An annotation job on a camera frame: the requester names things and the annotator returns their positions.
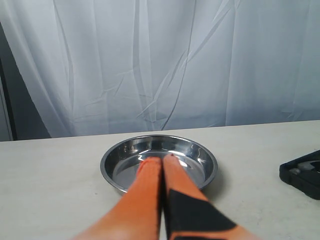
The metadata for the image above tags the round stainless steel pan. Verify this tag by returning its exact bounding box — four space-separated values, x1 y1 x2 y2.
100 134 218 193

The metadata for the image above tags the black tool case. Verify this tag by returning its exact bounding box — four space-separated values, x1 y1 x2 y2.
279 150 320 200

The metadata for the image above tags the white backdrop curtain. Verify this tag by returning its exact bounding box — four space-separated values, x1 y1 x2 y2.
0 0 320 138

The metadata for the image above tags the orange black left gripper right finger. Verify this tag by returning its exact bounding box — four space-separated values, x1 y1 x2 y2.
162 154 259 240

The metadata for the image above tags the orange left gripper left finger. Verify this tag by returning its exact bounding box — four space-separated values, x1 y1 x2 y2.
74 157 162 240

